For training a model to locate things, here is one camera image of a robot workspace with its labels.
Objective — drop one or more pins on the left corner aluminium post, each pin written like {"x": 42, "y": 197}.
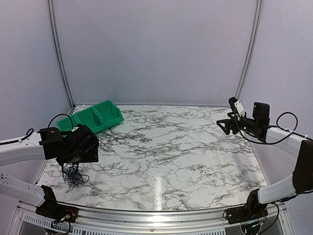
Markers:
{"x": 58, "y": 52}

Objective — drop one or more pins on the left green bin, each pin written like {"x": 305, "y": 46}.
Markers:
{"x": 67, "y": 124}

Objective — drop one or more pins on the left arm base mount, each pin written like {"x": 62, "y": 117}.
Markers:
{"x": 52, "y": 209}

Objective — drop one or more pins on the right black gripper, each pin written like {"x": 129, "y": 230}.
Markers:
{"x": 228, "y": 122}

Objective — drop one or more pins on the corner aluminium post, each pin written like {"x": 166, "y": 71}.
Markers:
{"x": 251, "y": 47}
{"x": 58, "y": 52}

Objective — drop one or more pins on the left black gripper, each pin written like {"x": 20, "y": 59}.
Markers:
{"x": 91, "y": 157}

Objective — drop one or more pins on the middle green bin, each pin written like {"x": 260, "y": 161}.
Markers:
{"x": 91, "y": 119}

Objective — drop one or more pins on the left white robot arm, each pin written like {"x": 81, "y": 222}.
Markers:
{"x": 44, "y": 144}

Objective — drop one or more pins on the right green bin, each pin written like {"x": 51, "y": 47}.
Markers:
{"x": 108, "y": 113}

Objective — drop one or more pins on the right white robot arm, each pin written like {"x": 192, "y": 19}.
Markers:
{"x": 293, "y": 153}

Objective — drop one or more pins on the green bin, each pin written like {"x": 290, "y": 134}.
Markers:
{"x": 108, "y": 113}
{"x": 67, "y": 124}
{"x": 91, "y": 119}

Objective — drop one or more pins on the right corner aluminium post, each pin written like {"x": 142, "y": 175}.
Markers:
{"x": 251, "y": 47}

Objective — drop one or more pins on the aluminium front rail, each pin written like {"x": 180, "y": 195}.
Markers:
{"x": 97, "y": 221}

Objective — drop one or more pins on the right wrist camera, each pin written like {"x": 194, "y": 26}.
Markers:
{"x": 236, "y": 106}

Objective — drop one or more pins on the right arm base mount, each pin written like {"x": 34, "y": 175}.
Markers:
{"x": 247, "y": 214}

